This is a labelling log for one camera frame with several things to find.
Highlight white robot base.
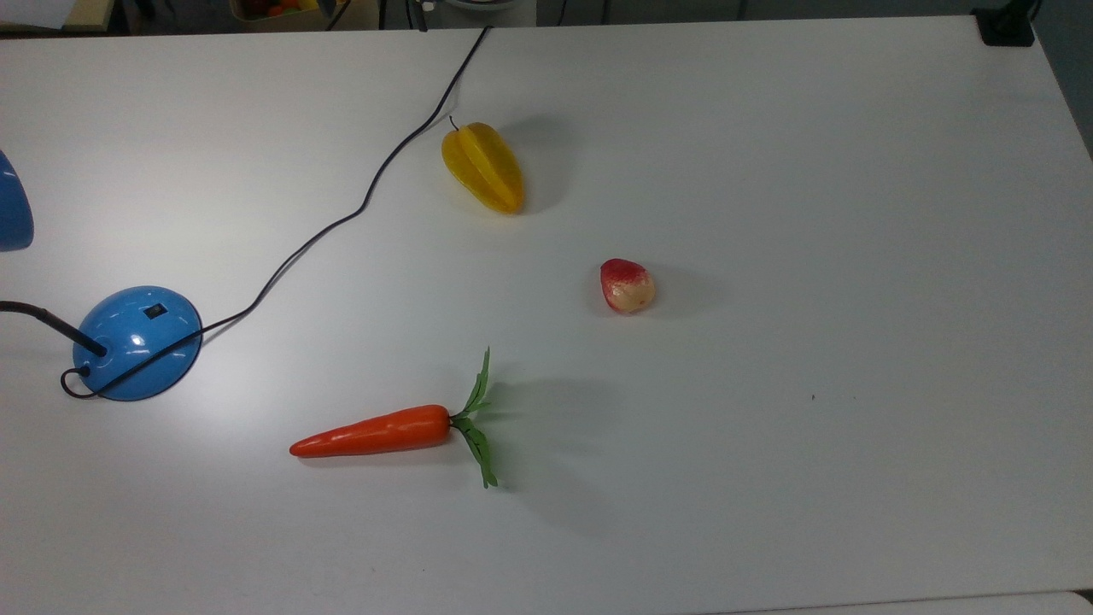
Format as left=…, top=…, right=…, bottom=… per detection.
left=442, top=0, right=539, bottom=28

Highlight red and cream toy peach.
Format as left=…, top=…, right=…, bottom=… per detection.
left=599, top=258, right=658, bottom=315

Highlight yellow toy starfruit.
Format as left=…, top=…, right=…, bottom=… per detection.
left=441, top=117, right=526, bottom=215

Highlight orange toy carrot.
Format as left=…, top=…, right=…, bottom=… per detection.
left=289, top=346, right=500, bottom=489

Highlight cardboard box with fruit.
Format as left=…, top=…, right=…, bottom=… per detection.
left=229, top=0, right=378, bottom=32

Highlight black table clamp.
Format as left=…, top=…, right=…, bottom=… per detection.
left=972, top=0, right=1041, bottom=48

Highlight white paper sheet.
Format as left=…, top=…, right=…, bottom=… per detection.
left=0, top=0, right=79, bottom=30

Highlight black lamp power cable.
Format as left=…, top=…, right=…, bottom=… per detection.
left=59, top=26, right=494, bottom=400

